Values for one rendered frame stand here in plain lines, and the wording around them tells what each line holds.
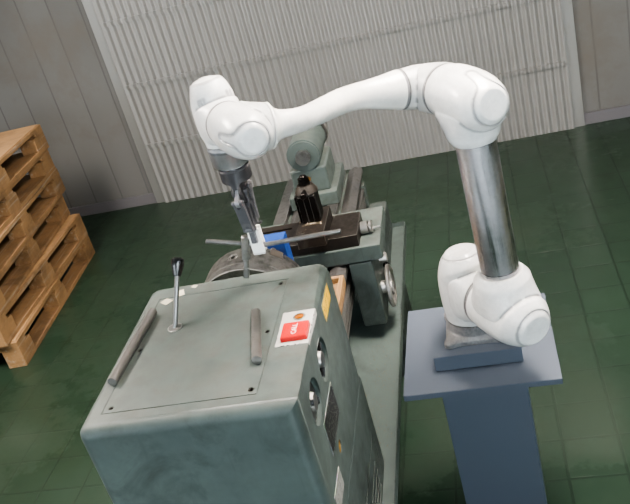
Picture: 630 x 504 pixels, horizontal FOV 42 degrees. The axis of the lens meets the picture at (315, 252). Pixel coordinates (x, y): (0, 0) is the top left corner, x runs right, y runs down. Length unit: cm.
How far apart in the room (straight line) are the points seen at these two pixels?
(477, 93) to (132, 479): 112
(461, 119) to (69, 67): 460
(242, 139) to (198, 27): 413
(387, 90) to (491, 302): 61
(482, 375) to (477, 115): 83
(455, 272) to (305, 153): 113
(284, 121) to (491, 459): 135
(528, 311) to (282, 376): 74
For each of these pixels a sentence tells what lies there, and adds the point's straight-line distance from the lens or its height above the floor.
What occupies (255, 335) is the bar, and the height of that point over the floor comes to 128.
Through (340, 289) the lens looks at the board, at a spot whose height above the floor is 90.
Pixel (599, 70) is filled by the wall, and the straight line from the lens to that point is 582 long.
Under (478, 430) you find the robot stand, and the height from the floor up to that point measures 51.
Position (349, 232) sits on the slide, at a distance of 283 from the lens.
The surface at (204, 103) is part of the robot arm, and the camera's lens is 185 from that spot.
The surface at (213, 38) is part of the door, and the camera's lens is 578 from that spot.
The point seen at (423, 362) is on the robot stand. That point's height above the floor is 75.
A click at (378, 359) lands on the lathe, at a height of 54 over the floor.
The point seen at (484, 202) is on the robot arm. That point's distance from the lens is 205.
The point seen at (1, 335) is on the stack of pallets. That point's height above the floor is 24.
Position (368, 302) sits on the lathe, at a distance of 293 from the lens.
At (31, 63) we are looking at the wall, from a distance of 635.
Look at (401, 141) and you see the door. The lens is 583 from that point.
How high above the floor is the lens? 222
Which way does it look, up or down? 27 degrees down
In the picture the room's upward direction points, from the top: 16 degrees counter-clockwise
